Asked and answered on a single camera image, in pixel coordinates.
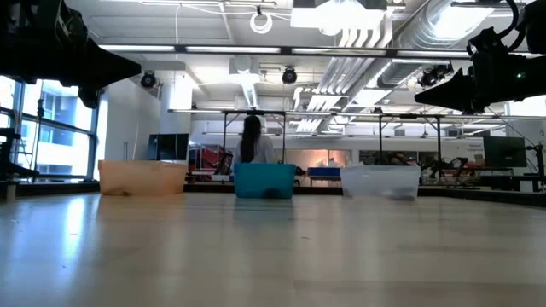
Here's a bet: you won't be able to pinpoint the teal plastic bin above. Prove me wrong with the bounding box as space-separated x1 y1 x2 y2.
233 163 297 200

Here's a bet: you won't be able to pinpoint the black equipment stand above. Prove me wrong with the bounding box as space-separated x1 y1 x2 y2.
0 126 42 180

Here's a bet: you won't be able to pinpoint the red equipment rack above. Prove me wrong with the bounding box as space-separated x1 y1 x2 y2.
194 144 224 171

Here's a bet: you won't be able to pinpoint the black metal gantry frame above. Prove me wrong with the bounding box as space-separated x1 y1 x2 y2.
221 109 288 165
377 113 444 165

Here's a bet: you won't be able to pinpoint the white ceiling pipe bundle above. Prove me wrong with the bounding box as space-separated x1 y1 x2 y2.
293 25 396 133

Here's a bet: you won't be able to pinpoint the blue storage crate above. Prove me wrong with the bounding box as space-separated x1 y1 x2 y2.
306 166 342 179

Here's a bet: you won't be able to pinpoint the white cable coil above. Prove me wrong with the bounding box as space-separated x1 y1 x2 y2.
249 10 274 35

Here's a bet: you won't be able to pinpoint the long ceiling light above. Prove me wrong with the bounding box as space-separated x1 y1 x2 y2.
185 45 282 55
98 44 177 54
292 47 387 55

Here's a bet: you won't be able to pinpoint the person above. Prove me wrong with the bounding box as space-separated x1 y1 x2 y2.
232 114 277 165
386 152 411 167

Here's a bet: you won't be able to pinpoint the large glass window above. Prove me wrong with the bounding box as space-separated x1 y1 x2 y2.
0 74 103 182

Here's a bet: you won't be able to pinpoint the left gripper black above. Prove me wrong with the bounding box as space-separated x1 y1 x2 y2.
42 6 142 110

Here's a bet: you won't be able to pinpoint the white ceiling panel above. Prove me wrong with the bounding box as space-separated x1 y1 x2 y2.
289 0 387 30

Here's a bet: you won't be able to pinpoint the orange translucent plastic bin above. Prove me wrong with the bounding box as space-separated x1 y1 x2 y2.
97 159 189 197

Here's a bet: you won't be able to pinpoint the thin black pole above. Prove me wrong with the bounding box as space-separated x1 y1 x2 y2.
33 97 46 182

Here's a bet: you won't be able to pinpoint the black ceiling spotlights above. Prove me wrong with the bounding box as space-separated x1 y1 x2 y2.
417 62 454 89

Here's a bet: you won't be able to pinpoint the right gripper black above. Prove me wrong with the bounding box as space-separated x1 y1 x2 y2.
414 27 528 113

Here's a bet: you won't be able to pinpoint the black aluminium table frame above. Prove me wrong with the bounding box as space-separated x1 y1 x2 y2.
0 181 546 209

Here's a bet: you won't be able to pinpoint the clear plastic bin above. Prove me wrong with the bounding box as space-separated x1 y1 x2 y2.
340 165 422 201

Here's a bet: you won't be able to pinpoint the black computer monitor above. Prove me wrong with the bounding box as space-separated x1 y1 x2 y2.
147 133 190 162
483 136 528 169

